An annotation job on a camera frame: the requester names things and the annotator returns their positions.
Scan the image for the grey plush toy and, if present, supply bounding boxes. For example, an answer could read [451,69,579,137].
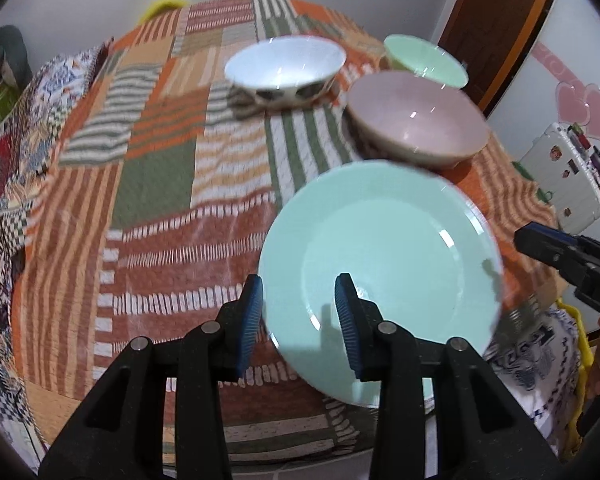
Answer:
[0,25,31,88]

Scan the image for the pink bowl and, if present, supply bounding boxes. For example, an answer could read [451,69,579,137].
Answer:
[345,71,492,170]

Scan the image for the white suitcase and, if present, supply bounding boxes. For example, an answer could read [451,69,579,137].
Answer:
[517,121,600,235]

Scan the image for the striped patchwork tablecloth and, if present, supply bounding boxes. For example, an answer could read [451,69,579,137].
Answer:
[10,0,576,471]

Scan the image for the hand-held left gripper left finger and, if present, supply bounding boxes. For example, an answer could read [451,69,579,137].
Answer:
[37,274,264,480]

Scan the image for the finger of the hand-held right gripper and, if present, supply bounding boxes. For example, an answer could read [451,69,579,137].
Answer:
[526,222,580,241]
[513,226,589,281]

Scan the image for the yellow plastic object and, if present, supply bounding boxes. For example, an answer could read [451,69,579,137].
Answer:
[555,297,596,463]

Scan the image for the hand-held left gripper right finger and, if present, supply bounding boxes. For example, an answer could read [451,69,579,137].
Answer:
[334,272,566,480]

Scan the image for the yellow foam tube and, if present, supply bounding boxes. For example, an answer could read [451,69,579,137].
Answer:
[140,0,188,21]

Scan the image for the brown wooden door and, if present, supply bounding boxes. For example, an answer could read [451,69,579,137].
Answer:
[437,0,563,116]

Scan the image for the white heart-print wardrobe door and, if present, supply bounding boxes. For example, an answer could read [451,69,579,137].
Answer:
[482,0,600,201]

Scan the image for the mint green plate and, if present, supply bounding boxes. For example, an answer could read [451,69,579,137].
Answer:
[257,159,505,408]

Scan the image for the patterned bed blanket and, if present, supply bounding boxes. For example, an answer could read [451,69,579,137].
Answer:
[0,35,116,411]

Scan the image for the white spotted bowl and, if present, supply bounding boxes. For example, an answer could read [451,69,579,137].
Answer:
[224,35,347,111]

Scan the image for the white navy-print cloth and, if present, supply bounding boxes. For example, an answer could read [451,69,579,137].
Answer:
[482,305,588,461]

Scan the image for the mint green bowl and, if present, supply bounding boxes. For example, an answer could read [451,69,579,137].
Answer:
[383,34,470,90]

